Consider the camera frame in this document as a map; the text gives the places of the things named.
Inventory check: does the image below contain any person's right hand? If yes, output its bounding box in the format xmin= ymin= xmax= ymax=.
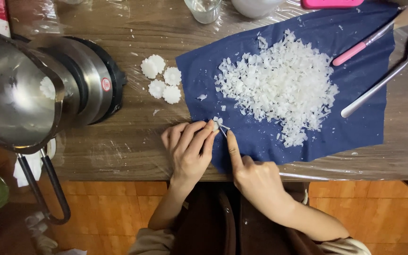
xmin=226 ymin=130 xmax=297 ymax=215

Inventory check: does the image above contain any person's left hand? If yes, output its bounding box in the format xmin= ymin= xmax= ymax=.
xmin=161 ymin=120 xmax=220 ymax=184

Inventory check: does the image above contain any small white wax chunk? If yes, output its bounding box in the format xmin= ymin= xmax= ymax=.
xmin=212 ymin=116 xmax=231 ymax=132

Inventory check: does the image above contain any brown apron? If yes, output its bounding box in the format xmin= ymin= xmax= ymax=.
xmin=171 ymin=182 xmax=329 ymax=255

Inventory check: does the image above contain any clear plastic wrap sheet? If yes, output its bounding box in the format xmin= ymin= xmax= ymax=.
xmin=6 ymin=0 xmax=408 ymax=182

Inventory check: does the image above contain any white flower-shaped wax piece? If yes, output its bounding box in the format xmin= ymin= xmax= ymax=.
xmin=40 ymin=76 xmax=56 ymax=100
xmin=162 ymin=85 xmax=182 ymax=105
xmin=148 ymin=54 xmax=166 ymax=74
xmin=163 ymin=67 xmax=183 ymax=86
xmin=140 ymin=58 xmax=159 ymax=80
xmin=148 ymin=79 xmax=167 ymax=99

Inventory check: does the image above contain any beige long-sleeved top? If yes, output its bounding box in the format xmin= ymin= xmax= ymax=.
xmin=127 ymin=228 xmax=372 ymax=255

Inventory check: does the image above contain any pile of white wax shavings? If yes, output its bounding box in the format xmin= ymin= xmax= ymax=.
xmin=214 ymin=29 xmax=340 ymax=148

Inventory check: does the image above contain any navy blue cloth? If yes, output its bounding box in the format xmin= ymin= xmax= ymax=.
xmin=175 ymin=2 xmax=400 ymax=174

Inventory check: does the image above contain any black and steel electric stove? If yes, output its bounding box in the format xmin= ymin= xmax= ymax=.
xmin=11 ymin=34 xmax=128 ymax=127

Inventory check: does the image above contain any clear drinking glass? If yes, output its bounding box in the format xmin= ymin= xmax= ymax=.
xmin=184 ymin=0 xmax=223 ymax=25

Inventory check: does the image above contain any white tissue paper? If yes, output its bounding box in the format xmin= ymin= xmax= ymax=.
xmin=13 ymin=138 xmax=57 ymax=188

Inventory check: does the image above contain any metal spoon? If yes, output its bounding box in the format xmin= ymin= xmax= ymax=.
xmin=341 ymin=28 xmax=408 ymax=119

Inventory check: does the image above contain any crumpled white cloth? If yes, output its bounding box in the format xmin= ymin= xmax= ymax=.
xmin=25 ymin=211 xmax=88 ymax=255

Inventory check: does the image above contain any white bowl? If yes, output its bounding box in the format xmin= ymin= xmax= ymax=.
xmin=230 ymin=0 xmax=285 ymax=20

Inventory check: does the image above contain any stainless steel melting pot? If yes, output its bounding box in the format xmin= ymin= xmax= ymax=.
xmin=0 ymin=28 xmax=81 ymax=226

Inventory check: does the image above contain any pink flat case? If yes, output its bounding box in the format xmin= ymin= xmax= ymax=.
xmin=300 ymin=0 xmax=365 ymax=10

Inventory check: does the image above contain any pink-handled brush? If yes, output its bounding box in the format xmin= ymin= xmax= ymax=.
xmin=332 ymin=4 xmax=408 ymax=67

